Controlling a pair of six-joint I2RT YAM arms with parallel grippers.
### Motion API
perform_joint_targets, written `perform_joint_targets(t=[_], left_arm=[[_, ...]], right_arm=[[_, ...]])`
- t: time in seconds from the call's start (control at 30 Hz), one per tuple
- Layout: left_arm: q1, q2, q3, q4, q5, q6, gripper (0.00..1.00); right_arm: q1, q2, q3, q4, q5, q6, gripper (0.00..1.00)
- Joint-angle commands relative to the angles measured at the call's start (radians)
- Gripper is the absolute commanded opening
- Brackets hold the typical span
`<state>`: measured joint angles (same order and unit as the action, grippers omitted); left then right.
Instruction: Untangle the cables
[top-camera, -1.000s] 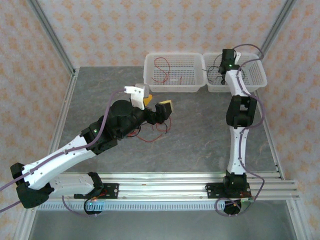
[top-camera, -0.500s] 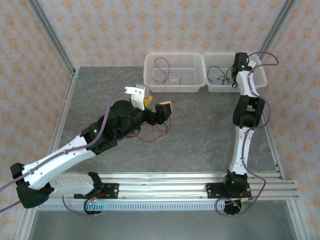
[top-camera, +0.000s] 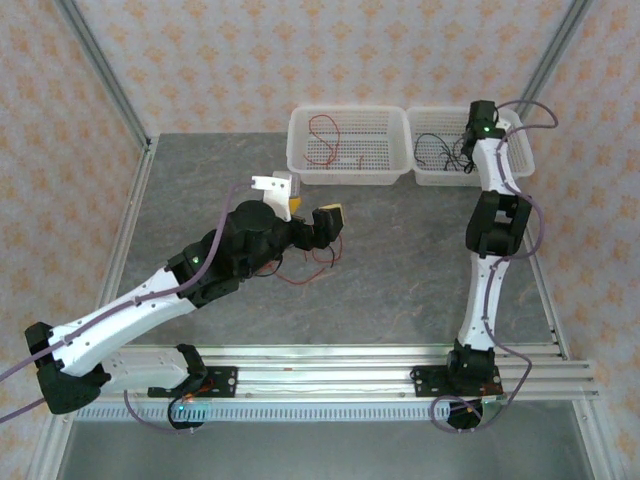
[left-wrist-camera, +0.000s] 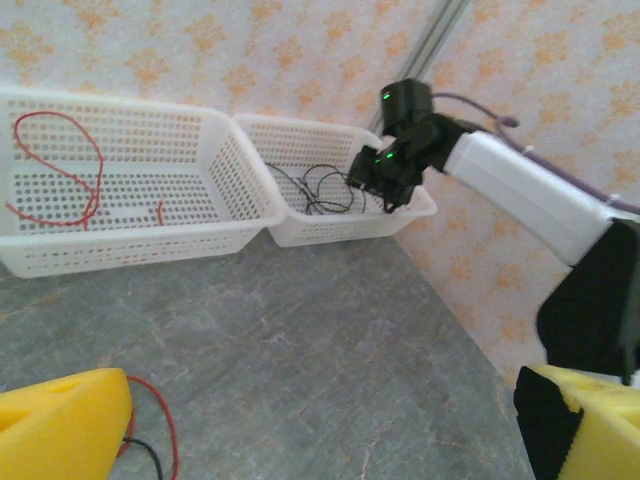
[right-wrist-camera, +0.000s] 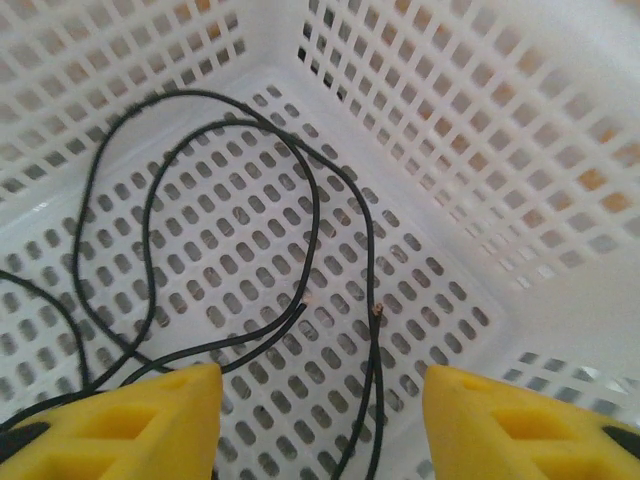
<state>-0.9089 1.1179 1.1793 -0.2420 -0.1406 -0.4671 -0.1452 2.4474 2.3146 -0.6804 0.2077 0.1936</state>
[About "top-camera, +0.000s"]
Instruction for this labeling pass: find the black wire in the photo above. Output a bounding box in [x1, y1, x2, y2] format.
[438, 137, 477, 175]
[415, 133, 444, 167]
[299, 247, 339, 266]

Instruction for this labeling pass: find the white perforated plastic basket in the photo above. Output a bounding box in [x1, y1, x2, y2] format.
[286, 104, 412, 187]
[405, 104, 536, 187]

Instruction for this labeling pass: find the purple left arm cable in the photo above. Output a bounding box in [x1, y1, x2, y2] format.
[0, 180, 256, 435]

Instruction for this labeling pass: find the aluminium frame post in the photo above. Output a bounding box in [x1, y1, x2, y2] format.
[514, 0, 596, 119]
[53, 0, 153, 149]

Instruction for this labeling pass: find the aluminium side rail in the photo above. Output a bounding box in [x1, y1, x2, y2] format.
[507, 179, 571, 361]
[79, 137, 159, 361]

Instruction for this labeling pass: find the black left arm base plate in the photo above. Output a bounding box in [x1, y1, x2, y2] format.
[164, 366, 239, 400]

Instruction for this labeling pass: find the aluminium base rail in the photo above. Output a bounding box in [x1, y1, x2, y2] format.
[52, 343, 600, 403]

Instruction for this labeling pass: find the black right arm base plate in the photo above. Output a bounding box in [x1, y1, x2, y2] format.
[410, 364, 501, 399]

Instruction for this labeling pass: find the grey slotted cable duct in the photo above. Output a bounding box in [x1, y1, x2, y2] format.
[74, 402, 586, 424]

